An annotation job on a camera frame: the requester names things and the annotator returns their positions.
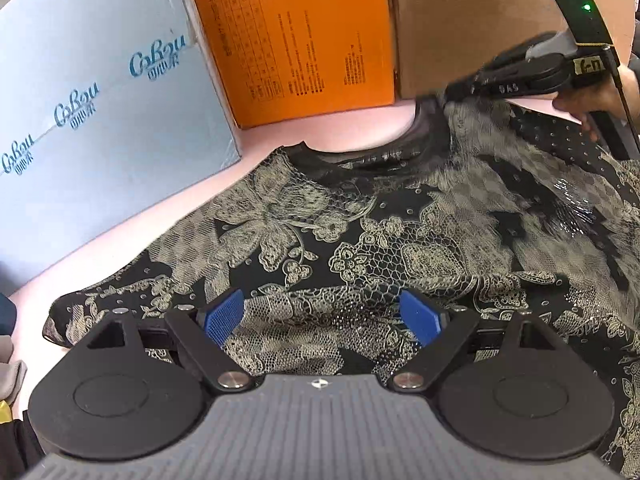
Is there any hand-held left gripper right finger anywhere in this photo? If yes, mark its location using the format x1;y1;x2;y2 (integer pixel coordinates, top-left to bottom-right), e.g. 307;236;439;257
389;287;557;394

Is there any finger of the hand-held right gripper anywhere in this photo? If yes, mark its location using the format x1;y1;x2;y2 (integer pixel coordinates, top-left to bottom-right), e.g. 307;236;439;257
442;32;569;107

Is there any person's right hand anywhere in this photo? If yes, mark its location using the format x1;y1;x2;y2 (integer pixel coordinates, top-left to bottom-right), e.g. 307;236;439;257
552;65;639;127

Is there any light blue box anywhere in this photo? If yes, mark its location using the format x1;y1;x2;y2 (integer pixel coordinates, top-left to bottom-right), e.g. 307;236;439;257
0;0;244;297

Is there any dark blue cloth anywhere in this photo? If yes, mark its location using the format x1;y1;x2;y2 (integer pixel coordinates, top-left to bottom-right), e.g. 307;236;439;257
0;292;19;337

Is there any brown cardboard box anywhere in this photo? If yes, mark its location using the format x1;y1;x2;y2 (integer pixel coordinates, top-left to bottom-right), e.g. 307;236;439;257
385;0;636;102

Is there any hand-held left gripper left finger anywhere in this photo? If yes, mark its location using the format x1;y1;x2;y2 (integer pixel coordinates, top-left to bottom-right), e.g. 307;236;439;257
74;287;254;394

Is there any orange printed box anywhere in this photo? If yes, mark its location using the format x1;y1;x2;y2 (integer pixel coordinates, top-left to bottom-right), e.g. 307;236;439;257
184;0;401;130

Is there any grey cloth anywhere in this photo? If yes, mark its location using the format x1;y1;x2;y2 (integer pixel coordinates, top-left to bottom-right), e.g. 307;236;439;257
0;335;27;403

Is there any black floral blouse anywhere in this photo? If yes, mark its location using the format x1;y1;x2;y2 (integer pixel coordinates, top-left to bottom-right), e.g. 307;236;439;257
42;95;640;480

